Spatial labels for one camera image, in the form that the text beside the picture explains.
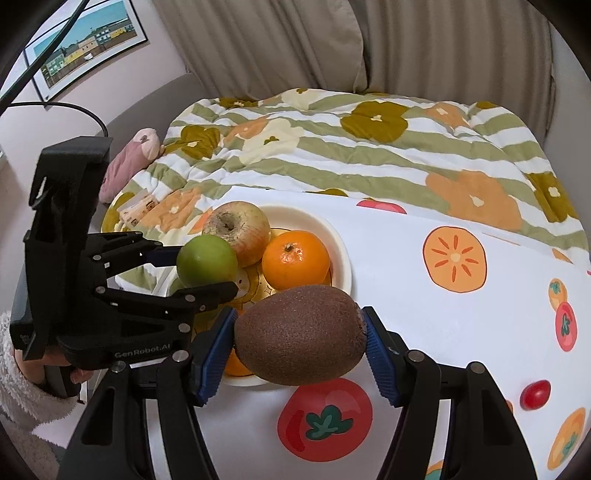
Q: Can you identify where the large orange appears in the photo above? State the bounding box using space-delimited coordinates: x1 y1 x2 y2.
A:
262 230 332 291
224 348 252 376

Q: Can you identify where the pink plush toy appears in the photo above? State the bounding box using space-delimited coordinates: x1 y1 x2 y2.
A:
99 128 165 204

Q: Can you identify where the black cable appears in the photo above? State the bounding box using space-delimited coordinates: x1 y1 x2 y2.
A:
0 0 93 104
0 102 112 138

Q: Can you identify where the green apple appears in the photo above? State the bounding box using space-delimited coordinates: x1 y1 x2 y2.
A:
176 234 239 289

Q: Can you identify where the wrinkled red yellow apple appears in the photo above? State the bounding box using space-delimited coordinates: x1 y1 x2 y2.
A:
202 201 271 267

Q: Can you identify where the brown kiwi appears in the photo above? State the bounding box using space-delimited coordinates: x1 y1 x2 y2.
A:
234 285 368 386

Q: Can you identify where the framed wall poster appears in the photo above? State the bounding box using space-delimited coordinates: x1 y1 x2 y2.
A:
24 0 147 103

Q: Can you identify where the beige curtain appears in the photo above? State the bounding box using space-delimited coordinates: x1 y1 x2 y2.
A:
152 0 557 153

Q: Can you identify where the tissue packet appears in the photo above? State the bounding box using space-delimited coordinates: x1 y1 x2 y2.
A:
117 189 160 228

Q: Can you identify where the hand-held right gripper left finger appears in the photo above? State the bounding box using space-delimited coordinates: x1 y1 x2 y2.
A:
60 307 238 480

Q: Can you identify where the yellow cartoon print plate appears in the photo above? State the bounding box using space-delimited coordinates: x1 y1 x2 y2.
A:
113 204 353 387

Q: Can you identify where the person's left hand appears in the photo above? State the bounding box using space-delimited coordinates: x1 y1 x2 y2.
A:
14 348 93 386

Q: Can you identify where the striped floral blanket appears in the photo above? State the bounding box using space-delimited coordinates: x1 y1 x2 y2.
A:
99 88 591 278

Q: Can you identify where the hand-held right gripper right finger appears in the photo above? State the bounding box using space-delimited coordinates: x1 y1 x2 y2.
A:
360 306 539 480

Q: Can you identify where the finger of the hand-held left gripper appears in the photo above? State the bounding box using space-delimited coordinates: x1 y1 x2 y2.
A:
85 231 183 289
92 281 238 333

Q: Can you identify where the red cherry tomato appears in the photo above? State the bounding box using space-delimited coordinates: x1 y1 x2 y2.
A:
520 380 551 411

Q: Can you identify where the grey padded bed frame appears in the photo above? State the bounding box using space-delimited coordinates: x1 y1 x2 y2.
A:
0 71 204 232

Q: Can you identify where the white fruit print tablecloth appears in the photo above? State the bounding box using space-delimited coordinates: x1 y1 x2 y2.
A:
32 185 591 480

